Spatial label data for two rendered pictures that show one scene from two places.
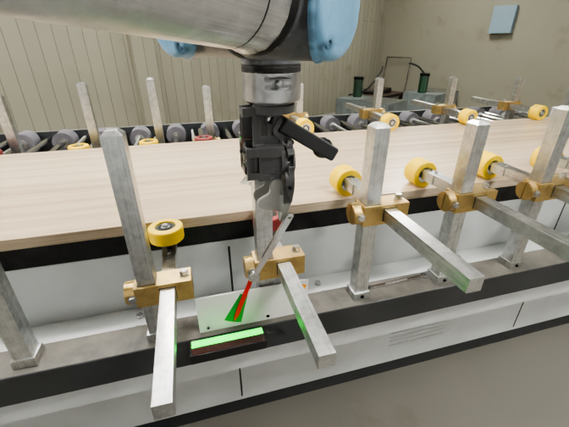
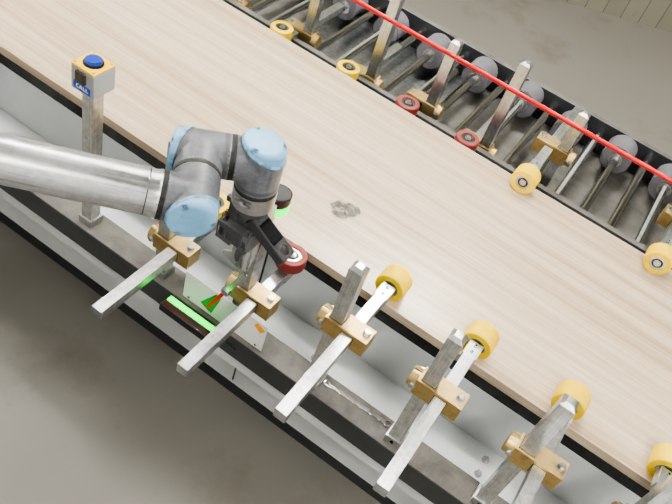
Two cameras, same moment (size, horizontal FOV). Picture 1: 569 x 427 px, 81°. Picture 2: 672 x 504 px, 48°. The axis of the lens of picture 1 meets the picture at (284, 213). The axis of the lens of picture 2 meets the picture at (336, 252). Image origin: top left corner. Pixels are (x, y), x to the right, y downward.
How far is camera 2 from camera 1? 127 cm
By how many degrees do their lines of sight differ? 32
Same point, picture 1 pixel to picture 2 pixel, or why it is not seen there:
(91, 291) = not seen: hidden behind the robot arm
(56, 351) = (105, 227)
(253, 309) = (222, 313)
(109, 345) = (132, 251)
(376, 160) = (344, 290)
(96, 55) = not seen: outside the picture
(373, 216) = (331, 329)
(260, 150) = (226, 225)
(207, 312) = (191, 286)
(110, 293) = not seen: hidden behind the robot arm
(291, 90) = (250, 209)
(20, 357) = (85, 216)
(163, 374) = (112, 297)
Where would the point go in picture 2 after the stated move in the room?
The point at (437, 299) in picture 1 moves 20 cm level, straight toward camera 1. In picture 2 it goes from (374, 450) to (296, 454)
